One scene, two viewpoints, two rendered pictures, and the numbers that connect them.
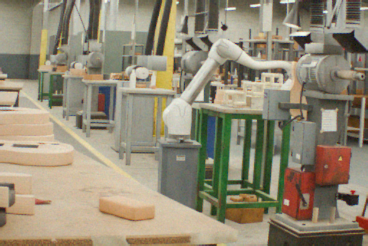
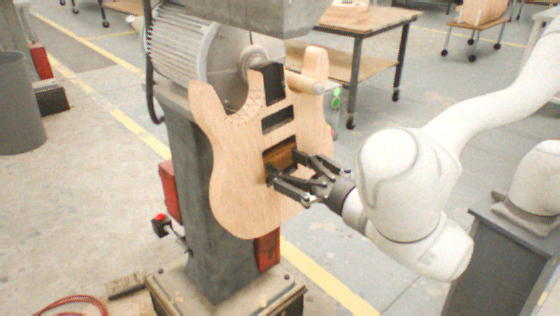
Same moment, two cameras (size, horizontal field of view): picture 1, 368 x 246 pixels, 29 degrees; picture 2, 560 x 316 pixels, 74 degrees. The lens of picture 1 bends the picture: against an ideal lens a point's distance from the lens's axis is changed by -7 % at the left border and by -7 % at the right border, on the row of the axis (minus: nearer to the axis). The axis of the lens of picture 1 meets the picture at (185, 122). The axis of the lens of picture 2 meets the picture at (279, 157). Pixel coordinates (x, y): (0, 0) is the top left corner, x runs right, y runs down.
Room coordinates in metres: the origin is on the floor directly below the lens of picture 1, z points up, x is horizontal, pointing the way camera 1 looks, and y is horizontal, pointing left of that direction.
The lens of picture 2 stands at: (5.82, -1.16, 1.53)
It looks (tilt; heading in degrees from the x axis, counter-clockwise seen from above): 31 degrees down; 155
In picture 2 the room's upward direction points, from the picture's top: straight up
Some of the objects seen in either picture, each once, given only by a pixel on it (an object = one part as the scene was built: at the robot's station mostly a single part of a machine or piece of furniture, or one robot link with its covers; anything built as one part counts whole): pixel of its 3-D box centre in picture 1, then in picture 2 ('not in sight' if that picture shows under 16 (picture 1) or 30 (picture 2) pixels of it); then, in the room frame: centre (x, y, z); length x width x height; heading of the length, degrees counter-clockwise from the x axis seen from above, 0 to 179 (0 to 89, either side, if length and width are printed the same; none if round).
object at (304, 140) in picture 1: (305, 121); not in sight; (4.68, -0.76, 0.93); 0.15 x 0.10 x 0.55; 17
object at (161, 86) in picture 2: (326, 95); (203, 91); (4.73, -0.91, 1.11); 0.36 x 0.24 x 0.04; 17
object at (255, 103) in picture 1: (253, 101); not in sight; (5.89, -0.53, 0.98); 0.27 x 0.16 x 0.09; 20
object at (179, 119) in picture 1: (179, 118); (549, 175); (5.29, 0.04, 0.87); 0.18 x 0.16 x 0.22; 12
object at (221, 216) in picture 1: (223, 172); not in sight; (5.59, -0.31, 0.45); 0.05 x 0.05 x 0.90; 17
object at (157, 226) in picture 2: (345, 196); (172, 237); (4.60, -1.07, 0.46); 0.25 x 0.07 x 0.08; 17
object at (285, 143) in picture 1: (283, 172); not in sight; (5.73, -0.79, 0.45); 0.05 x 0.05 x 0.90; 17
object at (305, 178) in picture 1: (298, 188); (251, 220); (4.68, -0.76, 0.49); 0.25 x 0.12 x 0.37; 17
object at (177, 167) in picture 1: (176, 190); (496, 283); (5.28, 0.04, 0.35); 0.28 x 0.28 x 0.70; 9
